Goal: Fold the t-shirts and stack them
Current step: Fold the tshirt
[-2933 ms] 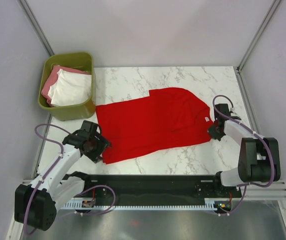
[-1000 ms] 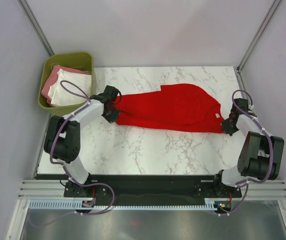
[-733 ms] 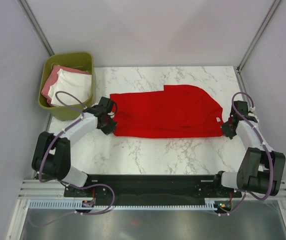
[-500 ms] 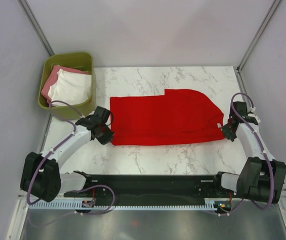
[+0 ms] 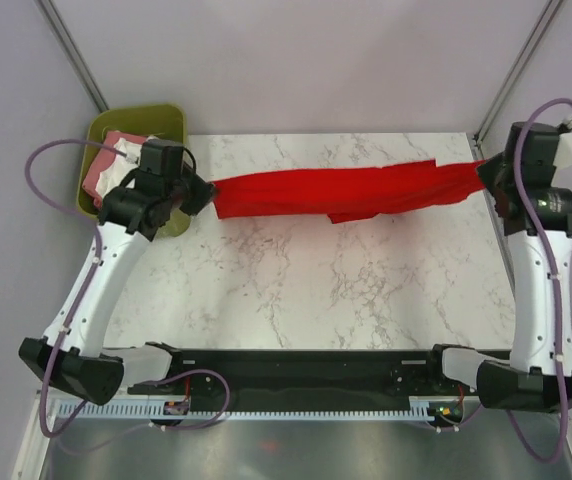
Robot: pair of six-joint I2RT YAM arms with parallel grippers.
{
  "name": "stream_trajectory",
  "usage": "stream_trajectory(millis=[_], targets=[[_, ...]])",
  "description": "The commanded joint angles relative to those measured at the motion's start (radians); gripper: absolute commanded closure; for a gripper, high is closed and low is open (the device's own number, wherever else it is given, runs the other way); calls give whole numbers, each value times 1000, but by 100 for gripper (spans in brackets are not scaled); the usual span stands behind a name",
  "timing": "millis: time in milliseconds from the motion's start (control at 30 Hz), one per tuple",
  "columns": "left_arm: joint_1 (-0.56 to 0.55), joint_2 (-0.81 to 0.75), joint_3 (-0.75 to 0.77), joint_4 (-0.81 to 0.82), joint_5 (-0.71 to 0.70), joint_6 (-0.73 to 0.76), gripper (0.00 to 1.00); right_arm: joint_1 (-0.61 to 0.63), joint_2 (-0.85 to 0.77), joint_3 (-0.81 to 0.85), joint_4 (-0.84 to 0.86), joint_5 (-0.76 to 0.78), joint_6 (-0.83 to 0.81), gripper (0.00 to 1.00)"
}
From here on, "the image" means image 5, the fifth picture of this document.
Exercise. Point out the pink folded t shirt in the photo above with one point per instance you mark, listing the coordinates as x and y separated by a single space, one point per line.
98 165

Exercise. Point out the olive green plastic bin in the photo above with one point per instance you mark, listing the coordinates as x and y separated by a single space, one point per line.
134 125

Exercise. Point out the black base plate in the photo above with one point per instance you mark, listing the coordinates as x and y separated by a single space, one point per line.
303 378

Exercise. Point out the white slotted cable duct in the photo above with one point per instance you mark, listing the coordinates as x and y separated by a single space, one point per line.
174 408

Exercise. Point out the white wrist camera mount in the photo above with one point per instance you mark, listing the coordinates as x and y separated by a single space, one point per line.
563 156

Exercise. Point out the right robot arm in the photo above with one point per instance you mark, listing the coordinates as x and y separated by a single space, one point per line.
537 225

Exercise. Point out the right aluminium frame post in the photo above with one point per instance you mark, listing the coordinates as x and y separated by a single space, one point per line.
529 48

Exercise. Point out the white folded t shirt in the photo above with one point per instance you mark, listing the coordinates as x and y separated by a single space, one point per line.
121 160

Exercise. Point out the red t shirt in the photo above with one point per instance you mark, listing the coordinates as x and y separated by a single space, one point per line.
347 194

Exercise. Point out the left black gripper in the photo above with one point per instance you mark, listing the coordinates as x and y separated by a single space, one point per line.
203 191

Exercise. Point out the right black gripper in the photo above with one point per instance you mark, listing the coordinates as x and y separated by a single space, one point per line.
488 172

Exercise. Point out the aluminium frame post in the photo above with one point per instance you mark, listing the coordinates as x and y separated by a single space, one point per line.
529 48
60 30

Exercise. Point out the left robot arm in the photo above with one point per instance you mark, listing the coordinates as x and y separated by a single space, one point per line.
70 355

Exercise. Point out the left aluminium frame post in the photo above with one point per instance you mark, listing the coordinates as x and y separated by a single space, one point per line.
60 30

